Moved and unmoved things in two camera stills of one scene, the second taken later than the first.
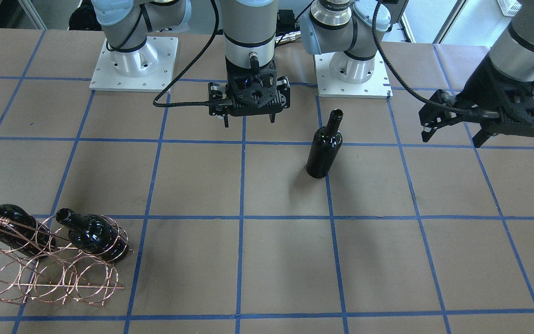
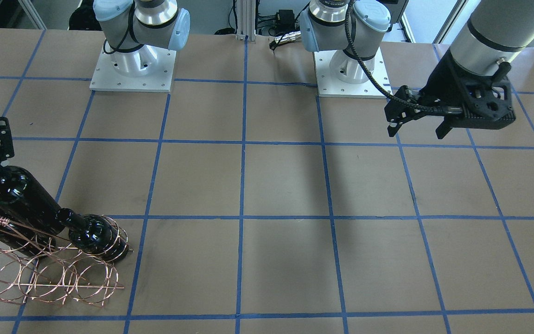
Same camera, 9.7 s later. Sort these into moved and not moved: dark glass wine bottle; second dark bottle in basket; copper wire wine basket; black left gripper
Moved: dark glass wine bottle; black left gripper
Not moved: copper wire wine basket; second dark bottle in basket
